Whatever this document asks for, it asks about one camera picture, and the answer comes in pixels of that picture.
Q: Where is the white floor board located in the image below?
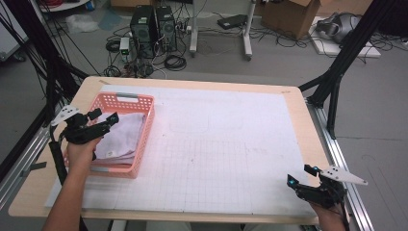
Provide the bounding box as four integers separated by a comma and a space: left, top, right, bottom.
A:
309, 15, 383, 59

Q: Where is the white grid mat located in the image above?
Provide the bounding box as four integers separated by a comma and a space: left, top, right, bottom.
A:
43, 84, 319, 218

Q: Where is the person's right hand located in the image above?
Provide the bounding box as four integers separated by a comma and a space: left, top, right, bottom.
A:
309, 203, 349, 231

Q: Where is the grey and black device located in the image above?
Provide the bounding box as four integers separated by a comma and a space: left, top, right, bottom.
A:
316, 12, 362, 44

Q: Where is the aluminium rail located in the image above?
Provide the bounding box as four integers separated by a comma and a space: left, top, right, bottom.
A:
306, 99, 374, 231
0, 105, 65, 210

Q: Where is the person's left hand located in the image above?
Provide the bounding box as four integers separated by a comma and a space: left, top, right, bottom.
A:
65, 137, 103, 176

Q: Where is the black flat device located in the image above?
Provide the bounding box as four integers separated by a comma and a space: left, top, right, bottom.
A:
217, 13, 248, 31

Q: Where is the clear plastic bag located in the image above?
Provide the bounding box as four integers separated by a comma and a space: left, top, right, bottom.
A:
65, 13, 99, 35

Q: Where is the lilac printed towel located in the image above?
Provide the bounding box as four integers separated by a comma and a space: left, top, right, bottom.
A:
92, 112, 147, 166

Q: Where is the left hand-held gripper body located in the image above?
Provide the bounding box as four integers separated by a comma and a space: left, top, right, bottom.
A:
50, 105, 112, 145

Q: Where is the coiled black cable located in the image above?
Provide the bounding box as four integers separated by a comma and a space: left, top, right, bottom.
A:
164, 54, 188, 72

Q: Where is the pink plastic basket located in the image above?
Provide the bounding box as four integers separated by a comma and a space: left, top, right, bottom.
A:
62, 90, 157, 180

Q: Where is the white metal stand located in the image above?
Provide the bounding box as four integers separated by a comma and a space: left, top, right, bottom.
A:
189, 0, 258, 62

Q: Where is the grey metal bracket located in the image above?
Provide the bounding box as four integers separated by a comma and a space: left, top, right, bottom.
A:
21, 161, 47, 177

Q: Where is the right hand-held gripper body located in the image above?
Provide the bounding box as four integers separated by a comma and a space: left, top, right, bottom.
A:
296, 165, 370, 210

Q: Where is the white power supply box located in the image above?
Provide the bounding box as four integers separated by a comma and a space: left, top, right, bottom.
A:
118, 37, 131, 56

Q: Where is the brown cardboard box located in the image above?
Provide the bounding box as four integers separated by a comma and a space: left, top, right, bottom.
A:
260, 0, 321, 40

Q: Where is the black computer tower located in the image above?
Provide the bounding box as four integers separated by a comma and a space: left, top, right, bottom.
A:
155, 5, 178, 52
129, 4, 157, 60

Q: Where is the black metal frame strut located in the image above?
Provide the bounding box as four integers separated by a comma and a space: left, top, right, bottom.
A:
0, 0, 89, 128
297, 0, 397, 141

